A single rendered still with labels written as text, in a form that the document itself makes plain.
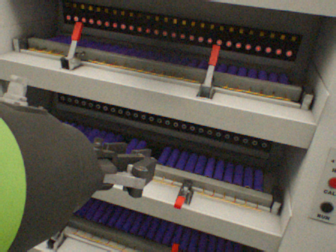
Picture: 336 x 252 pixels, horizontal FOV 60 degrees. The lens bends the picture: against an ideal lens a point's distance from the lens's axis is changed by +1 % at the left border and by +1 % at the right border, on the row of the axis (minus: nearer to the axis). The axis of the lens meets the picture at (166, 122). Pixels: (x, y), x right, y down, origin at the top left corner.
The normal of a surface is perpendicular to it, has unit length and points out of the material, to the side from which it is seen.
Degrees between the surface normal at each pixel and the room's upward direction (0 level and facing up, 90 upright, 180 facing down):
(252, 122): 105
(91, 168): 76
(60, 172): 72
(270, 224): 15
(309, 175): 90
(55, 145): 51
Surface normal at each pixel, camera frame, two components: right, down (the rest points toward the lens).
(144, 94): -0.30, 0.44
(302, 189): -0.26, 0.20
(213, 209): 0.09, -0.87
